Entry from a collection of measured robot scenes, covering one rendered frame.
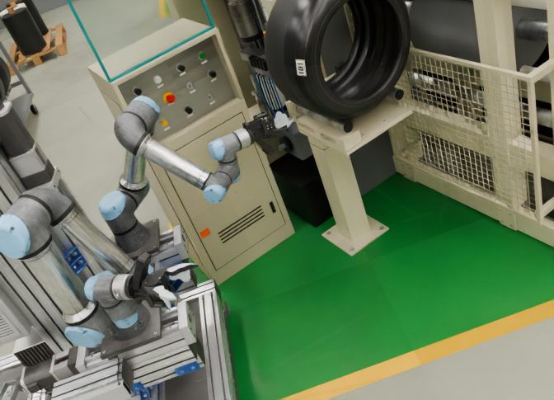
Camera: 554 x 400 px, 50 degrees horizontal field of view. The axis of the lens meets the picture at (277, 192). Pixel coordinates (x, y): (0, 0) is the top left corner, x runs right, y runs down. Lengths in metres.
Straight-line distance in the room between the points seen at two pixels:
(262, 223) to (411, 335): 1.04
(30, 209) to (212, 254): 1.53
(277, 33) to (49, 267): 1.16
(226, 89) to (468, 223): 1.41
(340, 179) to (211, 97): 0.76
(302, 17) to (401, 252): 1.41
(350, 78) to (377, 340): 1.17
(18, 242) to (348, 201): 1.78
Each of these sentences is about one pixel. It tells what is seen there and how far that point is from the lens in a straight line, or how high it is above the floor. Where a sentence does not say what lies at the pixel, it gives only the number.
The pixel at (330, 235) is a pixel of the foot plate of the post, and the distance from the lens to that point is 3.29.
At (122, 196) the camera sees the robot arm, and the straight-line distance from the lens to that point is 2.48.
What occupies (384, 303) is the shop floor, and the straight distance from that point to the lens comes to 2.87.
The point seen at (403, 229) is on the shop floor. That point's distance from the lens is 3.22.
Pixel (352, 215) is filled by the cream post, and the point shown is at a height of 0.17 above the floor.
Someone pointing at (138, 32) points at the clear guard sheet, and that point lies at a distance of 2.70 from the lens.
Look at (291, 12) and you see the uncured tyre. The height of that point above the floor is 1.40.
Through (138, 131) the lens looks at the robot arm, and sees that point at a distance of 2.19.
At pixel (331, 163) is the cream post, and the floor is 0.53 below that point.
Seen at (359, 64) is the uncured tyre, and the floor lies 0.98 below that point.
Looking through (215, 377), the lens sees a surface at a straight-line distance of 2.57.
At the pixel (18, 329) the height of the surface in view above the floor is 0.81.
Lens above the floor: 2.10
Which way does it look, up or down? 34 degrees down
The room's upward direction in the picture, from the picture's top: 21 degrees counter-clockwise
